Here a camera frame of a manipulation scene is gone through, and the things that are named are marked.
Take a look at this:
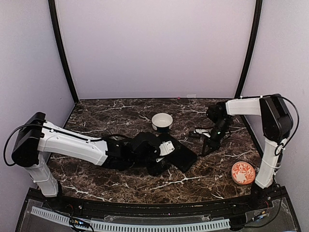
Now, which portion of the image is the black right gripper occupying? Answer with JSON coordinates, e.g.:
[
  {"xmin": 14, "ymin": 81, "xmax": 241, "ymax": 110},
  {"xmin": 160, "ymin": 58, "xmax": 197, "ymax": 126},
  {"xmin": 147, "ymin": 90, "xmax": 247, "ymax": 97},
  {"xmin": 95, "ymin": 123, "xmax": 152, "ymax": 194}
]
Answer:
[{"xmin": 202, "ymin": 117, "xmax": 232, "ymax": 157}]

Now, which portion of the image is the black zippered tool case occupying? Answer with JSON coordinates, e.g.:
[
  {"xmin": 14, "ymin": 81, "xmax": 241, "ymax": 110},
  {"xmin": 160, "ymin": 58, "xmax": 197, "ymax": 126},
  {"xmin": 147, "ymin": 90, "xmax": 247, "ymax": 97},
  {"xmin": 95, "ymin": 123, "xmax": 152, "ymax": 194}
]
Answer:
[{"xmin": 158, "ymin": 133, "xmax": 197, "ymax": 173}]

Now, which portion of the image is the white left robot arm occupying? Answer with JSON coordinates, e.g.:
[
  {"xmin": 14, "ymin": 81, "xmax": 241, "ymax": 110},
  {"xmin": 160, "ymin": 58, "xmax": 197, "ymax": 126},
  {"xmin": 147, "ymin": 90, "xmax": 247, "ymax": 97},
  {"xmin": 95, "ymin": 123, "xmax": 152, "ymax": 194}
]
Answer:
[{"xmin": 7, "ymin": 112, "xmax": 174, "ymax": 211}]

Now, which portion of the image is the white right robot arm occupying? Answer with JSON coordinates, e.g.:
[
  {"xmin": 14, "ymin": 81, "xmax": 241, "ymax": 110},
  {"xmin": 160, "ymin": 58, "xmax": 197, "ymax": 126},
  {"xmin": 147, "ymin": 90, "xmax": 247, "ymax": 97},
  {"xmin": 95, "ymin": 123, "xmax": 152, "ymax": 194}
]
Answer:
[{"xmin": 201, "ymin": 94, "xmax": 299, "ymax": 189}]

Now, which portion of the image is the orange patterned round dish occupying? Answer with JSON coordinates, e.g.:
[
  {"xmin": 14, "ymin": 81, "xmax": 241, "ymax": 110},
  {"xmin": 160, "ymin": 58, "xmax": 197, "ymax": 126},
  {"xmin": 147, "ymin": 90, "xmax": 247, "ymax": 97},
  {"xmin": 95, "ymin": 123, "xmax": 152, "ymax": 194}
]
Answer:
[{"xmin": 231, "ymin": 161, "xmax": 256, "ymax": 185}]

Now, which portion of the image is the white and navy bowl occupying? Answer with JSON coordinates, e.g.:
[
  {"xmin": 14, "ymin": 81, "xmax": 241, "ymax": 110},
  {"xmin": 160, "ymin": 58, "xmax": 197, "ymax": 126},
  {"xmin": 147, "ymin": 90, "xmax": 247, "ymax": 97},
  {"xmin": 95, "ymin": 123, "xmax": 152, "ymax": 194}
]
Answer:
[{"xmin": 151, "ymin": 113, "xmax": 173, "ymax": 132}]

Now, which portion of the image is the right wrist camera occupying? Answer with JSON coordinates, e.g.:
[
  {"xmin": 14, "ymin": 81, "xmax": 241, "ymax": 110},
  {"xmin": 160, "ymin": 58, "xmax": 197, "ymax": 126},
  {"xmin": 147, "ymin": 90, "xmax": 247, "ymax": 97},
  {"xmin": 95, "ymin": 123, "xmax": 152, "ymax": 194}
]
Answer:
[{"xmin": 189, "ymin": 128, "xmax": 210, "ymax": 138}]

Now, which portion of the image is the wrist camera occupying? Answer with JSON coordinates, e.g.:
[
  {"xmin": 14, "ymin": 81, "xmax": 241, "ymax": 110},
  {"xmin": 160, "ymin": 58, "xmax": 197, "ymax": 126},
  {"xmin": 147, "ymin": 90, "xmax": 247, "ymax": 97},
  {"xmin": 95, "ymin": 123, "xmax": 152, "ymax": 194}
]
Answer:
[
  {"xmin": 155, "ymin": 141, "xmax": 175, "ymax": 162},
  {"xmin": 189, "ymin": 128, "xmax": 210, "ymax": 138}
]

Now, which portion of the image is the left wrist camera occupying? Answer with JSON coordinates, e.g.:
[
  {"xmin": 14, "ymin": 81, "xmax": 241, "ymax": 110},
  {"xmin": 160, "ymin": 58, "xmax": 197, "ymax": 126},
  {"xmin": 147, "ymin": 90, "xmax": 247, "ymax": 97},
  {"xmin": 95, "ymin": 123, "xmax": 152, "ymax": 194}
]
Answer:
[{"xmin": 155, "ymin": 141, "xmax": 175, "ymax": 162}]

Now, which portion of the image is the black front rail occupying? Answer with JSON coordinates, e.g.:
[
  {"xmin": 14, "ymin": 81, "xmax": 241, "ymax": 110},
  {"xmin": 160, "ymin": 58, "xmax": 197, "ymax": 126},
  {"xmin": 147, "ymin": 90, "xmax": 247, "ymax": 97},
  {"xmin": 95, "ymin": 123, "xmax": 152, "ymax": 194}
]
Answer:
[{"xmin": 22, "ymin": 187, "xmax": 293, "ymax": 219}]

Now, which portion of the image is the white slotted cable duct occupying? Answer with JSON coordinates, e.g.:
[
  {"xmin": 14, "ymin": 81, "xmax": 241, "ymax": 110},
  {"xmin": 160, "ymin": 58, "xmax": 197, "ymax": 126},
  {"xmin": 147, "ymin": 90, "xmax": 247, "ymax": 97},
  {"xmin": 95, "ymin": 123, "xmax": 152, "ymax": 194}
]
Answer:
[{"xmin": 30, "ymin": 206, "xmax": 230, "ymax": 232}]

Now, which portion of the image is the black right corner post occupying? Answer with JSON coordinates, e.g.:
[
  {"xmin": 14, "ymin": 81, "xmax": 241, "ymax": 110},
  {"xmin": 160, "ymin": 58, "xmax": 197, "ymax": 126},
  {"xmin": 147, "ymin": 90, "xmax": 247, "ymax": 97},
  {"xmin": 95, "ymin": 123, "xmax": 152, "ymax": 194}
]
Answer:
[{"xmin": 234, "ymin": 0, "xmax": 263, "ymax": 98}]

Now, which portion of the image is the black corner post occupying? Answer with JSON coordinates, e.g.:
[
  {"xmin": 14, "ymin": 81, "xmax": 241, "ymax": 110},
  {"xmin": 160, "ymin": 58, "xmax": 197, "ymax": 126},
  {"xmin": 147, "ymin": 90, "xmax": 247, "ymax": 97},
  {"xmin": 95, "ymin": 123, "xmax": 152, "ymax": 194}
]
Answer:
[
  {"xmin": 48, "ymin": 0, "xmax": 79, "ymax": 105},
  {"xmin": 234, "ymin": 0, "xmax": 263, "ymax": 98}
]

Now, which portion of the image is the black left corner post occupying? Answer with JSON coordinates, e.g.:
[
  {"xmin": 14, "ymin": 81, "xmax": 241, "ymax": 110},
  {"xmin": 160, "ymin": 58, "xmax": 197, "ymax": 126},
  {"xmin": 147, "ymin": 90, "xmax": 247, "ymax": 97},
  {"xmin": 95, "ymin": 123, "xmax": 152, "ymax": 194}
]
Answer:
[{"xmin": 48, "ymin": 0, "xmax": 79, "ymax": 105}]

